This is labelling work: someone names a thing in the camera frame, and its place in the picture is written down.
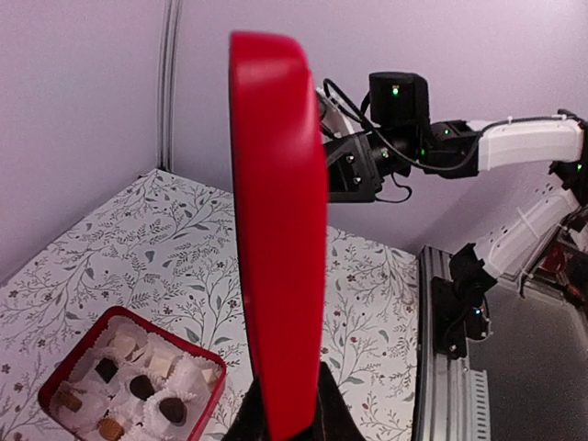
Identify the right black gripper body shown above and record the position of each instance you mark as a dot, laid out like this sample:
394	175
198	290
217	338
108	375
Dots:
352	171

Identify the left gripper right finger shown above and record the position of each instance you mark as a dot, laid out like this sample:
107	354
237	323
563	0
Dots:
332	419

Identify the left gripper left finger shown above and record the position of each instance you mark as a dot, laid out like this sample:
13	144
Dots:
250	421

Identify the white square chocolate piece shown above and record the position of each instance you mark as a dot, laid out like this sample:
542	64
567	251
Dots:
210	375

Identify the red box lid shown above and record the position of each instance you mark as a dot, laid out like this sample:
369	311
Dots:
280	192

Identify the dark round chocolate piece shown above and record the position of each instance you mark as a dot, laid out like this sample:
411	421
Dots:
141	387

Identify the red chocolate box base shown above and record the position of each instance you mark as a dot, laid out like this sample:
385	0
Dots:
133	376

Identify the brown chocolate piece three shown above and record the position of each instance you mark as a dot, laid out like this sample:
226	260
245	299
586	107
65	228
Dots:
110	429

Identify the cream chocolate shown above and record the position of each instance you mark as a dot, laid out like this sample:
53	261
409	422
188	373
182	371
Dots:
125	346

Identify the brown chocolate piece two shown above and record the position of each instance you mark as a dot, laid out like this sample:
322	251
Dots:
69	401

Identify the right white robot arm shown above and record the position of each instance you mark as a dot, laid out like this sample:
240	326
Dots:
536	168

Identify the white plastic box insert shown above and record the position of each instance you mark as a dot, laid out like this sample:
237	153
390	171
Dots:
133	381

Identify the floral tablecloth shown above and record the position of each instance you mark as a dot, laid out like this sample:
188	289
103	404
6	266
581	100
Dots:
165	248

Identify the front aluminium rail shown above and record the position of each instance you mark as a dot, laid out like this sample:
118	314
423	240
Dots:
526	381

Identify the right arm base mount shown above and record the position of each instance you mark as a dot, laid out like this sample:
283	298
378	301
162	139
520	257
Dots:
455	299

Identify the right aluminium frame post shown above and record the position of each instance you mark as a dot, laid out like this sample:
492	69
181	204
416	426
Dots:
166	83

